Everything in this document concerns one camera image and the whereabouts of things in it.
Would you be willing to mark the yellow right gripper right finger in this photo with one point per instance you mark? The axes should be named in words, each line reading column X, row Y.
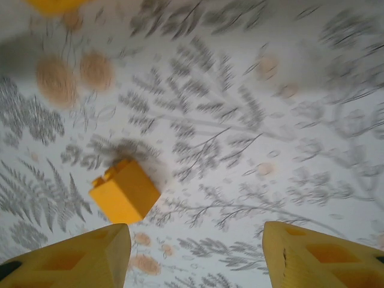
column 324, row 261

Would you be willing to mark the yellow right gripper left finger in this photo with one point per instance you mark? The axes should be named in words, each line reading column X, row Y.
column 66, row 261

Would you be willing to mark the orange lego brick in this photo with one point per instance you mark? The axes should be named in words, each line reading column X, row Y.
column 126, row 195

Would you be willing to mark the floral patterned tablecloth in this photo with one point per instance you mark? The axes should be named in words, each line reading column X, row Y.
column 240, row 150

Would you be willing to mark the yellow rectangular container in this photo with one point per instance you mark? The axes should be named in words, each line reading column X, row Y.
column 57, row 6

